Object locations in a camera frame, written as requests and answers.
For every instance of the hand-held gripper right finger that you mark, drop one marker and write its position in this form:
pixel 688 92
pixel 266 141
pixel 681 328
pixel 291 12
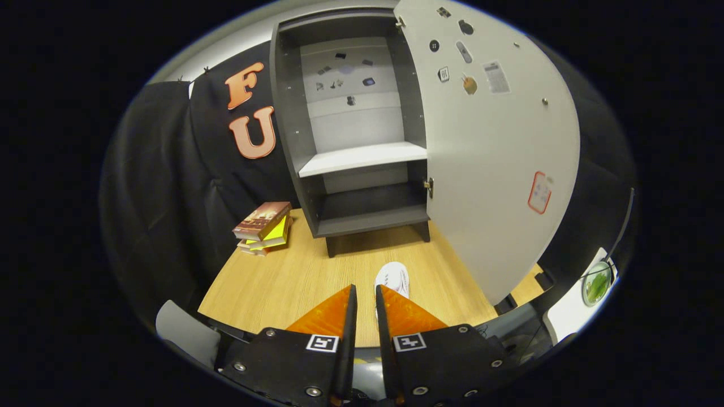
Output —
pixel 384 350

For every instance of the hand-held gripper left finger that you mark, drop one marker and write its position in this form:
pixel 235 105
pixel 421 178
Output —
pixel 348 350

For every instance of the white shoe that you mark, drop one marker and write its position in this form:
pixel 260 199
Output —
pixel 393 277

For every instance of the beige shoe cabinet door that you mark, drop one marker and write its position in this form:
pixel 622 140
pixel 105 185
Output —
pixel 498 169

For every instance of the grey shoe cabinet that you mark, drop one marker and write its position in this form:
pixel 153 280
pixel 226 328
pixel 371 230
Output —
pixel 288 113

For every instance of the white cabinet shelf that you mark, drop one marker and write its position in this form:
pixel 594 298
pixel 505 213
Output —
pixel 362 158

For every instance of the yellow book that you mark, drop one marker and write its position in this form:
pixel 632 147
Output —
pixel 277 230

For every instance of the thin red-edged book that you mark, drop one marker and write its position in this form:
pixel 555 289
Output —
pixel 251 249

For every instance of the brown book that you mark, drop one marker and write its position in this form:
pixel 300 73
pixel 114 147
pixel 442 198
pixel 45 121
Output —
pixel 263 217

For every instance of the grey chair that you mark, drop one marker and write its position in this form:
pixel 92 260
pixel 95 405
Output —
pixel 186 333

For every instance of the white side table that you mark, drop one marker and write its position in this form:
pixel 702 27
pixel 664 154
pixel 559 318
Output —
pixel 565 322

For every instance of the round green glass dish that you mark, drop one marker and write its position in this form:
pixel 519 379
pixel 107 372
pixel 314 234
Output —
pixel 597 285

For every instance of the black backdrop cloth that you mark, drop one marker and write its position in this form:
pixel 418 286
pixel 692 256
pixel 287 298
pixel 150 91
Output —
pixel 169 198

